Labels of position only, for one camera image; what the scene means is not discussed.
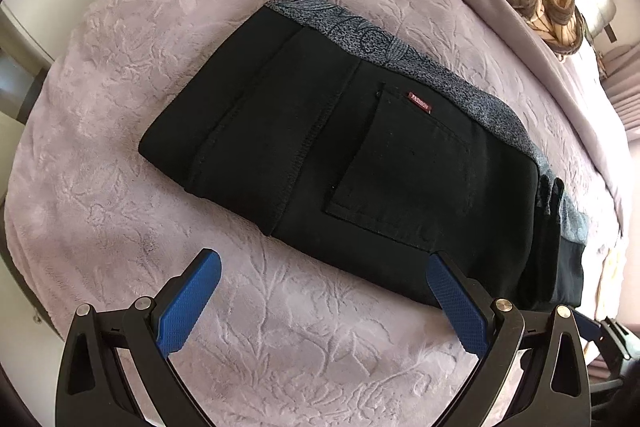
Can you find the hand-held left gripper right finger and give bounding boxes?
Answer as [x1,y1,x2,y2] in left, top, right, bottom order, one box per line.
[425,251,591,427]

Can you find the pink embossed bed blanket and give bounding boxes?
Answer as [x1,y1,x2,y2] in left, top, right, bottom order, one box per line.
[0,0,631,427]

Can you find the pink curtain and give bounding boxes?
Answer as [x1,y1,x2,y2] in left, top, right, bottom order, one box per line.
[597,47,640,142]

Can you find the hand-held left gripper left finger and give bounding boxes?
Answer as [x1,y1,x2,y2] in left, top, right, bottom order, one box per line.
[55,248,222,427]

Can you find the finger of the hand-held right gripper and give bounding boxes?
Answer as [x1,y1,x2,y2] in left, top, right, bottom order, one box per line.
[570,309,638,380]

